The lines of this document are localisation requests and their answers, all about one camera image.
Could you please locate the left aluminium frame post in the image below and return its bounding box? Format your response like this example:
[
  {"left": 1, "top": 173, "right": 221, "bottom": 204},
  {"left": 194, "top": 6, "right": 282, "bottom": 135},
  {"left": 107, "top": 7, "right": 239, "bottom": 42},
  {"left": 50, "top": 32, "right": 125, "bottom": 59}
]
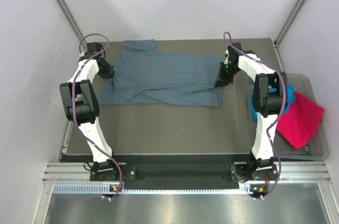
[{"left": 55, "top": 0, "right": 84, "bottom": 41}]

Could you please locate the slotted cable duct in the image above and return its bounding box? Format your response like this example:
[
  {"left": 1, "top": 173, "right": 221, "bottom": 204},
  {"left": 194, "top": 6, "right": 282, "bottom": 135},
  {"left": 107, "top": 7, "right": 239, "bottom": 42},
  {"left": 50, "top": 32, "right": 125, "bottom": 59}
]
[{"left": 53, "top": 182, "right": 253, "bottom": 195}]

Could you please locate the bright blue t-shirt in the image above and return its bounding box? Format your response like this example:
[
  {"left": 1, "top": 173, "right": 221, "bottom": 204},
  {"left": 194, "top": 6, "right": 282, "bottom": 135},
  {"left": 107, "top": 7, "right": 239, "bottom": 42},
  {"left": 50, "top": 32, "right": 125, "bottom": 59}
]
[{"left": 249, "top": 85, "right": 295, "bottom": 121}]

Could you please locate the magenta t-shirt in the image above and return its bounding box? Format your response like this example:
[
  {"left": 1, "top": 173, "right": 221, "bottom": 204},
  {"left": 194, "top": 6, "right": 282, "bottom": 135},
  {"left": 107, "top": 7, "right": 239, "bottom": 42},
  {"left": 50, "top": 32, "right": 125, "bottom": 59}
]
[{"left": 276, "top": 92, "right": 325, "bottom": 150}]

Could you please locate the right aluminium frame post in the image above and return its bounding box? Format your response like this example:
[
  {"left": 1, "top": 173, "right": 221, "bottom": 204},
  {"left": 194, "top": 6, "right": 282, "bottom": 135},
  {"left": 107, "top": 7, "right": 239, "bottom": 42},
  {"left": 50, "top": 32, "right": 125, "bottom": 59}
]
[{"left": 273, "top": 0, "right": 306, "bottom": 48}]

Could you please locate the clear plastic bin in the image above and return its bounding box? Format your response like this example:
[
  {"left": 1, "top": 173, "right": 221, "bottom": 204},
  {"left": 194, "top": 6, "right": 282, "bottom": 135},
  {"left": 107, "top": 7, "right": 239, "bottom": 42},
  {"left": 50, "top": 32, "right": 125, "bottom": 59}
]
[{"left": 247, "top": 73, "right": 330, "bottom": 161}]

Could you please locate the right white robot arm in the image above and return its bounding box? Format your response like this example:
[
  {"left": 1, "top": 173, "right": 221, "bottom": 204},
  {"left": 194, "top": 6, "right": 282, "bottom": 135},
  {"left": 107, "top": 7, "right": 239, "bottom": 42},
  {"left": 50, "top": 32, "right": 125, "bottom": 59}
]
[{"left": 214, "top": 42, "right": 288, "bottom": 180}]

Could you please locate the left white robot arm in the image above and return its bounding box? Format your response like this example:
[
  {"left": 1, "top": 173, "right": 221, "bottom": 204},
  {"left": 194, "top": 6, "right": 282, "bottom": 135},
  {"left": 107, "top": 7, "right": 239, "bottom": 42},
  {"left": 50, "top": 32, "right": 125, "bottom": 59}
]
[{"left": 59, "top": 42, "right": 120, "bottom": 180}]

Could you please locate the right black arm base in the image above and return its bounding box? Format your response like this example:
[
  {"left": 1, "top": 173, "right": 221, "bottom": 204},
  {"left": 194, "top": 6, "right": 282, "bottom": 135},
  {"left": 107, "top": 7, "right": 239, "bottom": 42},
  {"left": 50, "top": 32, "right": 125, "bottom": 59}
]
[{"left": 230, "top": 162, "right": 278, "bottom": 183}]

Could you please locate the purple cable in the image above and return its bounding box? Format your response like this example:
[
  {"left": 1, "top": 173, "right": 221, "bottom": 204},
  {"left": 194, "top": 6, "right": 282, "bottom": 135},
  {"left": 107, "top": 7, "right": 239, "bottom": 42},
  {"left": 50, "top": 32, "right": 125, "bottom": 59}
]
[
  {"left": 223, "top": 31, "right": 288, "bottom": 201},
  {"left": 70, "top": 33, "right": 125, "bottom": 200}
]

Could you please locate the front aluminium rail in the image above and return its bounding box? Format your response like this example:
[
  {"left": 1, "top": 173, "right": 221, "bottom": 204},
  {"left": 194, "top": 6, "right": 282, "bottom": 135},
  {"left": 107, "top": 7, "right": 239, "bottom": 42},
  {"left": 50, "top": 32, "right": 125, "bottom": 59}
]
[{"left": 43, "top": 162, "right": 331, "bottom": 183}]

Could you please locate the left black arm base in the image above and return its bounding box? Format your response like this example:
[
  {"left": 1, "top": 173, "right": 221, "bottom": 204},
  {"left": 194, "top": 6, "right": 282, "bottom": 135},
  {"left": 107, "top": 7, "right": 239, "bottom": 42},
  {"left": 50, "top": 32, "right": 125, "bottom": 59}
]
[{"left": 83, "top": 160, "right": 137, "bottom": 182}]

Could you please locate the grey-blue t-shirt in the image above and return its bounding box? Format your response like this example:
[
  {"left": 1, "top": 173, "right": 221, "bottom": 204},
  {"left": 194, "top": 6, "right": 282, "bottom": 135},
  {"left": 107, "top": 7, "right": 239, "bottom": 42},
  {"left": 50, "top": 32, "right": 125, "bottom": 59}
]
[{"left": 99, "top": 40, "right": 222, "bottom": 107}]

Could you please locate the aluminium frame post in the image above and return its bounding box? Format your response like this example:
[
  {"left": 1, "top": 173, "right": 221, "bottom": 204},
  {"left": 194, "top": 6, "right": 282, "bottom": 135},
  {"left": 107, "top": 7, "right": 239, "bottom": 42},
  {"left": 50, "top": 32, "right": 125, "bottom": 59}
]
[
  {"left": 273, "top": 0, "right": 306, "bottom": 48},
  {"left": 55, "top": 0, "right": 84, "bottom": 41}
]

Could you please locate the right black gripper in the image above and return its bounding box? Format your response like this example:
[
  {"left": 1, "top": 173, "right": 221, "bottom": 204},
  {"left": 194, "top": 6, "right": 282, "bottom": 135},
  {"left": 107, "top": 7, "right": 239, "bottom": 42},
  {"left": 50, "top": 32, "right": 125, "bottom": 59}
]
[{"left": 215, "top": 62, "right": 242, "bottom": 88}]

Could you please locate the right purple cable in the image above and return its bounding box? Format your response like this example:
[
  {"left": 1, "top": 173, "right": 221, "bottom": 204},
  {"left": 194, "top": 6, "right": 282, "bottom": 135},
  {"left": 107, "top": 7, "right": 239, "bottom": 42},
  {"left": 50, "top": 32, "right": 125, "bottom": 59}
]
[{"left": 223, "top": 31, "right": 288, "bottom": 201}]

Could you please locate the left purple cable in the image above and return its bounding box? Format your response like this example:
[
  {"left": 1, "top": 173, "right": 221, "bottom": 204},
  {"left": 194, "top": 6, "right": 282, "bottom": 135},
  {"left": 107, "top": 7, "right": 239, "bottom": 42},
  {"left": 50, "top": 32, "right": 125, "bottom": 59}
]
[{"left": 70, "top": 33, "right": 125, "bottom": 200}]

